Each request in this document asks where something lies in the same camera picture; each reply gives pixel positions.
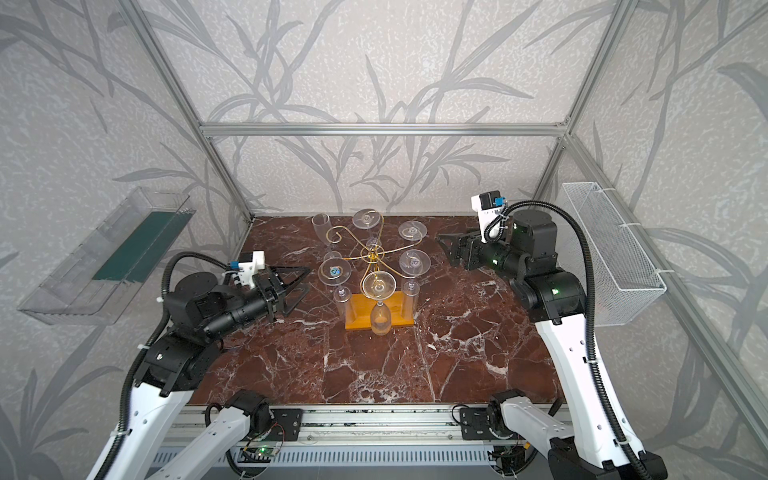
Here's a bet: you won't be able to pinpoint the clear wine glass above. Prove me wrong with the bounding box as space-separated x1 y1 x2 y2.
318 257 353 325
311 213 332 254
398 220 428 243
399 249 431 323
352 208 382 248

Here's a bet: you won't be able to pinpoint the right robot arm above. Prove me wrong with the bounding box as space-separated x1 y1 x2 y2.
437 202 668 479

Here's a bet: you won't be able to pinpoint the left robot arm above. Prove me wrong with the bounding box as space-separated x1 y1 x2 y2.
89 266 310 479

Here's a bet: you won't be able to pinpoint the yellow wooden rack base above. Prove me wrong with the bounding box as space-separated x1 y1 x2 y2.
345 291 417 330

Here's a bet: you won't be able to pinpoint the front round wine glass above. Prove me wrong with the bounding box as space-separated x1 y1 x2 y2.
361 271 396 336

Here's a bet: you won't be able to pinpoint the green circuit board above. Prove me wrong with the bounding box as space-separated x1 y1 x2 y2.
238 446 281 464

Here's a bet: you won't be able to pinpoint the right black corrugated cable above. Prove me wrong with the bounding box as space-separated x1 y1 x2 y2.
482 200 655 480

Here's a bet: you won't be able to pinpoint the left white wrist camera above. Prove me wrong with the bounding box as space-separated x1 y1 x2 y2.
229 250 266 289

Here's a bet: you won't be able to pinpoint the gold wire glass rack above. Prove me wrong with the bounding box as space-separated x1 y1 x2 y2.
328 214 425 297

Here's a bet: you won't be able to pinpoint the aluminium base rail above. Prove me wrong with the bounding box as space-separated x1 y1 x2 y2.
143 403 577 480

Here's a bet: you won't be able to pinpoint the white wire mesh basket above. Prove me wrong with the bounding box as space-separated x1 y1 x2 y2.
556 182 667 327

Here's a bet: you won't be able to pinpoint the clear plastic wall bin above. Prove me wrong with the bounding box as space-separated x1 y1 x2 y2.
18 187 196 326

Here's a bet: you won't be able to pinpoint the aluminium frame struts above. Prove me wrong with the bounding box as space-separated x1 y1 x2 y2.
118 1 767 448

